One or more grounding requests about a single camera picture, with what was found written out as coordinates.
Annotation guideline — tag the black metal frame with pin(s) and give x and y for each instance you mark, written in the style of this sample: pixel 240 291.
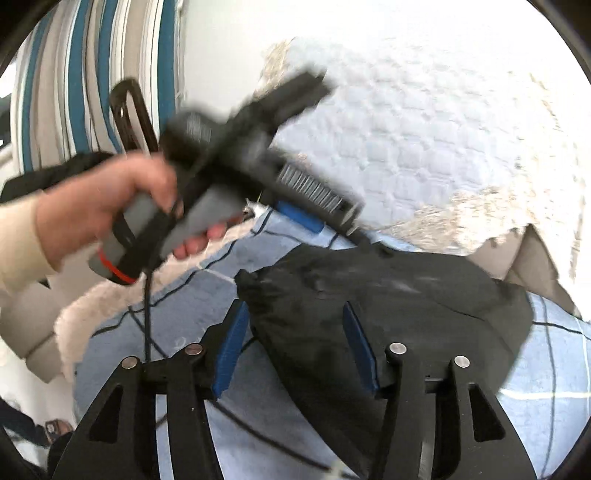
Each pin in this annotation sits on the black metal frame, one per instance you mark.
pixel 143 120

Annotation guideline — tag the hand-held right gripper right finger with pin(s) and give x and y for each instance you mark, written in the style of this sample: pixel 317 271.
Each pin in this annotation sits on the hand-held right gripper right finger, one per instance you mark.
pixel 360 350

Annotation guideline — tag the black slipper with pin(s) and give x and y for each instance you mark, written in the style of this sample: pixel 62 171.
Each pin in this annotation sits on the black slipper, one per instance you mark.
pixel 59 430

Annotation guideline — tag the light blue quilted cover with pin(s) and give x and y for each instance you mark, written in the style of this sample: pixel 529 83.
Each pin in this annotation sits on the light blue quilted cover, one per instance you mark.
pixel 438 138

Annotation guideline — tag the person's left forearm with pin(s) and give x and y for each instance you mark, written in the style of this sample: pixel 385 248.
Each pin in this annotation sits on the person's left forearm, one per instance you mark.
pixel 18 249

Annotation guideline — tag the striped curtain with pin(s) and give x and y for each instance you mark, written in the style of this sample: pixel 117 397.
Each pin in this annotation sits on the striped curtain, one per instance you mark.
pixel 78 69

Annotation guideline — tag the person's left hand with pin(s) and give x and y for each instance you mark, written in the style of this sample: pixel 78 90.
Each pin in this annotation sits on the person's left hand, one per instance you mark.
pixel 101 194

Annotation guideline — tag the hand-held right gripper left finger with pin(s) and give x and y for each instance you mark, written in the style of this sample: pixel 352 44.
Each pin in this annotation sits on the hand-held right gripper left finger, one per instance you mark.
pixel 231 350

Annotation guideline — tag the blue checked blanket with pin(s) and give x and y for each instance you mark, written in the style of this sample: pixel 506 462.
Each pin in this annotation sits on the blue checked blanket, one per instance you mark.
pixel 554 360

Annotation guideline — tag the person's left leg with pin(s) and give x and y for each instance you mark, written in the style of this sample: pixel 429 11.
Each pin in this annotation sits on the person's left leg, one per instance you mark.
pixel 25 424

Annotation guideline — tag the black jacket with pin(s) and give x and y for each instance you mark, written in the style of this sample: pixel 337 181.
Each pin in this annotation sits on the black jacket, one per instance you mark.
pixel 392 304

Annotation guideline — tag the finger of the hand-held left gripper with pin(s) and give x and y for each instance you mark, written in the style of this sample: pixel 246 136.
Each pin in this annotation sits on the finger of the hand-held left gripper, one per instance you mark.
pixel 300 217
pixel 300 94

